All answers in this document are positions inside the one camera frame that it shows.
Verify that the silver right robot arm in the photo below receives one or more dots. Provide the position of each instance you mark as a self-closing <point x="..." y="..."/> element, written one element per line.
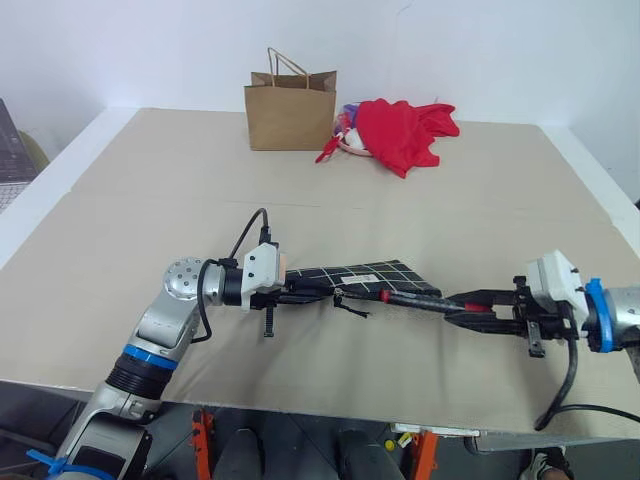
<point x="617" y="315"/>

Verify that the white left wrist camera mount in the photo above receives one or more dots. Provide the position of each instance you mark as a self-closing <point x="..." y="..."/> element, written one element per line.
<point x="262" y="275"/>

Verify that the olive green chair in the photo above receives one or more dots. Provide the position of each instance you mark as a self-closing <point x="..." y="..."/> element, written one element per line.
<point x="37" y="147"/>

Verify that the yellow label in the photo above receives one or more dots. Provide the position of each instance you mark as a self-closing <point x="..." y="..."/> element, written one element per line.
<point x="405" y="440"/>

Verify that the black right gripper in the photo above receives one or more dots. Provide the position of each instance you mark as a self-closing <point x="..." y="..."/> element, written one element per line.
<point x="547" y="325"/>

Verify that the black white shoe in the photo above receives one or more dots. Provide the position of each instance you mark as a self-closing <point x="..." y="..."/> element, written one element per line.
<point x="550" y="465"/>

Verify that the blue zip tie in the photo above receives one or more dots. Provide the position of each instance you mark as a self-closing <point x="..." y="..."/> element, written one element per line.
<point x="52" y="464"/>

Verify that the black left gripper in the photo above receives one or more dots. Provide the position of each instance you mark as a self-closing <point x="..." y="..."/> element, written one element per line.
<point x="269" y="300"/>

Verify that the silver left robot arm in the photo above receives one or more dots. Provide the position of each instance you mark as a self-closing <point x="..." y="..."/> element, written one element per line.
<point x="160" y="320"/>

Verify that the red cloth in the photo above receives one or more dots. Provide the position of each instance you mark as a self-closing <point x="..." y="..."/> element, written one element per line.
<point x="395" y="135"/>

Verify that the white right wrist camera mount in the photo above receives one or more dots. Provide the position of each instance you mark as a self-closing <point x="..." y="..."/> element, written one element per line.
<point x="552" y="280"/>

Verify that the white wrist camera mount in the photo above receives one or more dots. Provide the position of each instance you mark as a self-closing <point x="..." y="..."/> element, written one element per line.
<point x="552" y="280"/>
<point x="262" y="275"/>

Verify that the black grid pouch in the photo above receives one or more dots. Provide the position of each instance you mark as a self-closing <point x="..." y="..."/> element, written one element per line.
<point x="380" y="277"/>

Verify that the beige table mat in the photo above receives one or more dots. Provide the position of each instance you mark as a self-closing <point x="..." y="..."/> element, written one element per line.
<point x="320" y="210"/>

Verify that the grey laptop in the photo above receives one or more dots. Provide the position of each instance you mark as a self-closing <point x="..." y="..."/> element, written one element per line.
<point x="12" y="155"/>

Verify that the black red-capped marker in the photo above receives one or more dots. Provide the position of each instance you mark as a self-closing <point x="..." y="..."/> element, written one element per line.
<point x="420" y="301"/>

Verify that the brown paper bag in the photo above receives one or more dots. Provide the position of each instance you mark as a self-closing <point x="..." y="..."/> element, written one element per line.
<point x="290" y="115"/>

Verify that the dark rounded shape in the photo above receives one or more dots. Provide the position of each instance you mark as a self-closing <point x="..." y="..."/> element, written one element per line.
<point x="239" y="455"/>

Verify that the orange stand leg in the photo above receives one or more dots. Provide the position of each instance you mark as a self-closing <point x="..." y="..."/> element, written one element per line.
<point x="204" y="445"/>
<point x="425" y="455"/>

